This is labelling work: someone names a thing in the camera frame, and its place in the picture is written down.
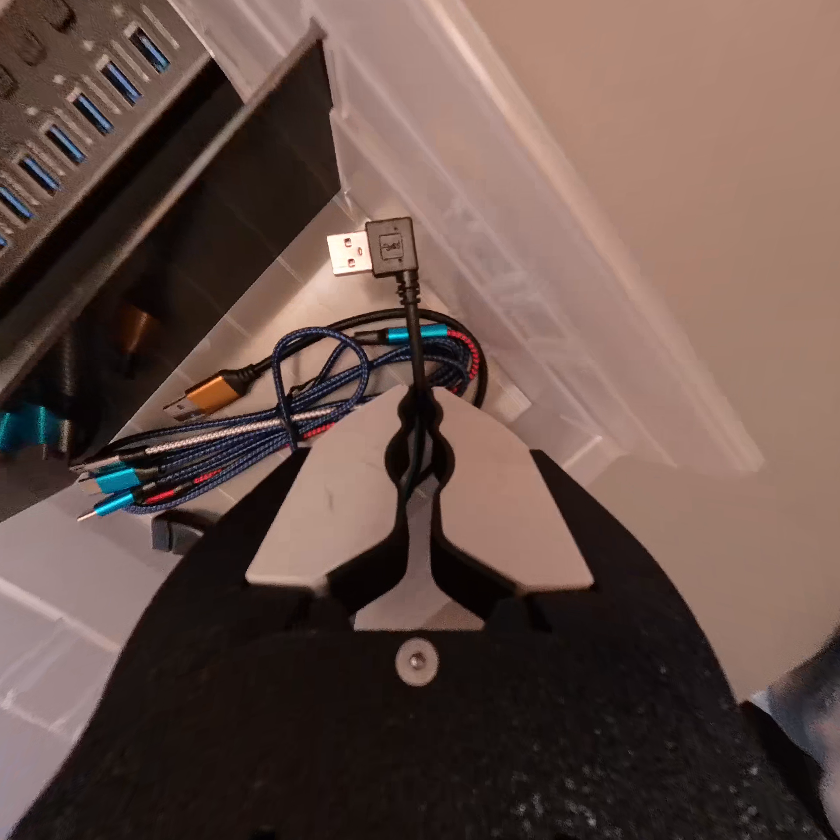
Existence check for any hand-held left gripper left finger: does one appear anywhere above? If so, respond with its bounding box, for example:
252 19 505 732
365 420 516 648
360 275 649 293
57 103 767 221
245 385 413 597

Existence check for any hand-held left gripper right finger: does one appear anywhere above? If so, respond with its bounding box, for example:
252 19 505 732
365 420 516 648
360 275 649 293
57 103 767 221
427 386 596 598

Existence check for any black angled usb cable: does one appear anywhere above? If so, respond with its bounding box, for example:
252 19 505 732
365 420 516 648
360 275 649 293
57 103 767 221
326 217 434 526

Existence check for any clear plastic bin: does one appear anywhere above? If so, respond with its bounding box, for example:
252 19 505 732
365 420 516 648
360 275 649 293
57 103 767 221
0 0 767 746

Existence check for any black usb hub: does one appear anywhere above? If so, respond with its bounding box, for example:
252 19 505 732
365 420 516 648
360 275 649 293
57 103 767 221
0 0 219 291

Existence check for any grey usb plug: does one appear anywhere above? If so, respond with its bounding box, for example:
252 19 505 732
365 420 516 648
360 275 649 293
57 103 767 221
150 514 219 553

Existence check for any grey multi-port USB hub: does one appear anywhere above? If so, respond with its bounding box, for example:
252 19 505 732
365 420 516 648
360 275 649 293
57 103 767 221
0 20 337 522

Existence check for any silver braided cable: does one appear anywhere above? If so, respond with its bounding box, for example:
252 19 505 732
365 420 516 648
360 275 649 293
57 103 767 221
141 403 371 459

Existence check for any red and blue braided cable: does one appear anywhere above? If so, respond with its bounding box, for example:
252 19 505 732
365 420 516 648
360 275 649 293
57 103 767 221
131 323 485 509

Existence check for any gold plug usb cable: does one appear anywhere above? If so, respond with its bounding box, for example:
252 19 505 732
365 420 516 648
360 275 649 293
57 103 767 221
163 312 490 422

